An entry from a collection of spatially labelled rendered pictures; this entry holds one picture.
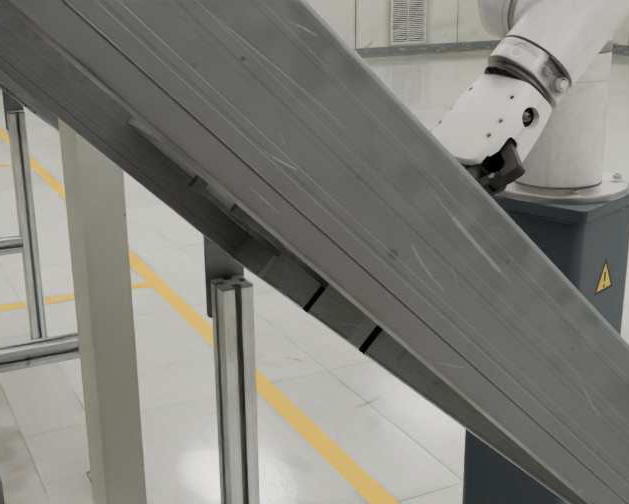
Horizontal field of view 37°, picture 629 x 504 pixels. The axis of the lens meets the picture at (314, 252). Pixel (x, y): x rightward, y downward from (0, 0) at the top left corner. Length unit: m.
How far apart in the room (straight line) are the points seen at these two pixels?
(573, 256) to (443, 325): 0.91
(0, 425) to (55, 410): 1.44
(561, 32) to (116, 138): 0.45
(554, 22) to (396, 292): 0.65
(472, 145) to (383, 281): 0.59
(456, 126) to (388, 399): 1.39
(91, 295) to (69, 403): 1.11
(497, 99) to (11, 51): 0.47
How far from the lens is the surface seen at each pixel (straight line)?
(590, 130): 1.29
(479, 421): 0.70
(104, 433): 1.34
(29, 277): 2.58
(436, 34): 10.07
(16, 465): 0.82
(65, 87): 0.98
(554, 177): 1.28
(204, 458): 2.05
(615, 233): 1.35
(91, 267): 1.24
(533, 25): 0.97
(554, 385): 0.41
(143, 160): 1.01
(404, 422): 2.18
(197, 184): 0.95
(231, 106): 0.30
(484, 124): 0.93
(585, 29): 0.98
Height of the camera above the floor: 1.01
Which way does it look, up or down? 18 degrees down
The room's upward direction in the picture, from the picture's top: 1 degrees counter-clockwise
